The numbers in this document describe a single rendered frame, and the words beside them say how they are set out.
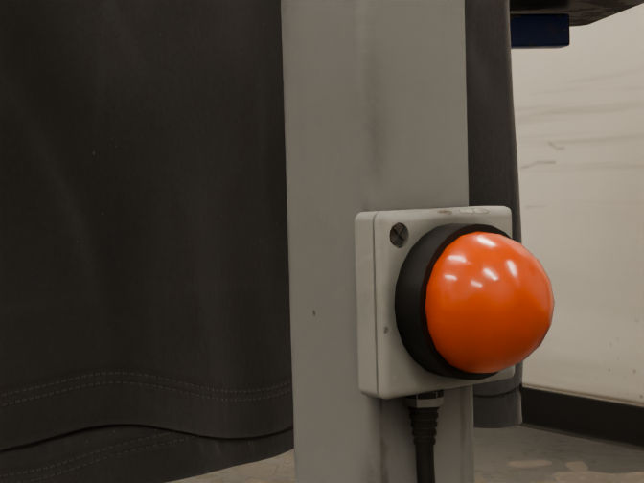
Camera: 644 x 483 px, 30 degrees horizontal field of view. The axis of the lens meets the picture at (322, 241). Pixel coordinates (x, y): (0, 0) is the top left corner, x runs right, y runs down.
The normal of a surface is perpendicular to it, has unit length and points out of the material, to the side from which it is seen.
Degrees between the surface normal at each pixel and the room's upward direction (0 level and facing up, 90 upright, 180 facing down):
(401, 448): 90
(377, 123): 90
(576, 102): 90
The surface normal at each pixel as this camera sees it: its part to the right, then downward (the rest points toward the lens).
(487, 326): -0.19, 0.21
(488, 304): -0.20, -0.11
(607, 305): -0.80, 0.05
